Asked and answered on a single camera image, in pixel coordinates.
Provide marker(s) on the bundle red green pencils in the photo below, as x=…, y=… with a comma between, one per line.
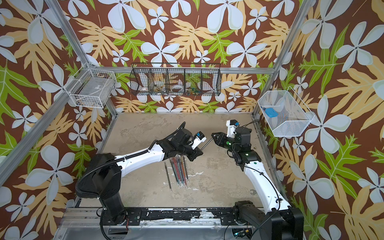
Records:
x=180, y=170

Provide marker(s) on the aluminium frame post back right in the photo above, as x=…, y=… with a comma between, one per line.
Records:
x=291, y=36

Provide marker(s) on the black wire basket back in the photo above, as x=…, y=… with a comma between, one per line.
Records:
x=194, y=79

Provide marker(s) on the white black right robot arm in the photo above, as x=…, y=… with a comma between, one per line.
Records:
x=277, y=220

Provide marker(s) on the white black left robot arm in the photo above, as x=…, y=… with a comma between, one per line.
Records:
x=102, y=179

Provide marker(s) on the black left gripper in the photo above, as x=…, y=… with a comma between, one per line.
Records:
x=196, y=153

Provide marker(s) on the aluminium frame post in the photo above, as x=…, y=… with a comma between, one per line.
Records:
x=77, y=47
x=291, y=36

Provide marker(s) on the white wire basket right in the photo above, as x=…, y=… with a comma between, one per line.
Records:
x=294, y=116

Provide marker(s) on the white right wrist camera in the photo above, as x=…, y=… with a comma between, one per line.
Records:
x=231, y=128

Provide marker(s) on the black pencil lying apart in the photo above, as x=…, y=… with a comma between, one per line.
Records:
x=168, y=177

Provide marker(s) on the blue object in basket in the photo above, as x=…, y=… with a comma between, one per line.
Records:
x=270, y=112

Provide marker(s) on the aluminium frame post back left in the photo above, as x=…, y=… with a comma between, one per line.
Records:
x=77, y=47

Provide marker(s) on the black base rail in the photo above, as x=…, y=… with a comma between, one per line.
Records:
x=137, y=216

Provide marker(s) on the white wire basket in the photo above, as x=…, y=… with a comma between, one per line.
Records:
x=294, y=116
x=92, y=88

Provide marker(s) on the white wire basket left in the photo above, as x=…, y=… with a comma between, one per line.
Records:
x=92, y=88

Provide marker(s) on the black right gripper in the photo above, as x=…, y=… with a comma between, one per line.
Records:
x=221, y=141

